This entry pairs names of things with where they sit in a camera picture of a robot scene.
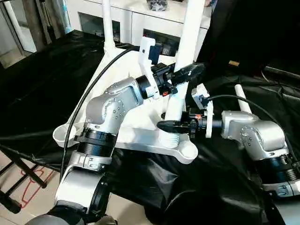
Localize white plastic table top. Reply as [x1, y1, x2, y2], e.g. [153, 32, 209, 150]
[52, 41, 199, 166]

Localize white plastic table leg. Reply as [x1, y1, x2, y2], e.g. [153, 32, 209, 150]
[234, 84, 253, 114]
[160, 0, 206, 148]
[102, 0, 118, 51]

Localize white cabinet with glass doors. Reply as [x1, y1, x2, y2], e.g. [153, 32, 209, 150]
[67, 0, 211, 58]

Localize shiny object on cabinet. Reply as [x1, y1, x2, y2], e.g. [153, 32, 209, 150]
[147, 0, 170, 11]

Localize black backdrop cloth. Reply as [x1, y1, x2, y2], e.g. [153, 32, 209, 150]
[199, 0, 300, 78]

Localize black mat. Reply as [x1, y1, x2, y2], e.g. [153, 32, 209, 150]
[0, 29, 300, 225]

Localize blue and white box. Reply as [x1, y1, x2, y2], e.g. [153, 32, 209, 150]
[61, 0, 72, 36]

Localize beige curtain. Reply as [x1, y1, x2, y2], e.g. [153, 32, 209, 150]
[21, 0, 64, 51]

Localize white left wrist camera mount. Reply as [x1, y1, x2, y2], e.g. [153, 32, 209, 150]
[138, 36, 162, 100]

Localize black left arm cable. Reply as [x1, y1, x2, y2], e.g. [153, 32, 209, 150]
[60, 48, 134, 179]

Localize thin white cable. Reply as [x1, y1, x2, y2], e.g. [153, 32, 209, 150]
[260, 67, 270, 82]

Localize black metal frame bars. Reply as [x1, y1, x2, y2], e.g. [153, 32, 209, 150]
[0, 144, 47, 214]

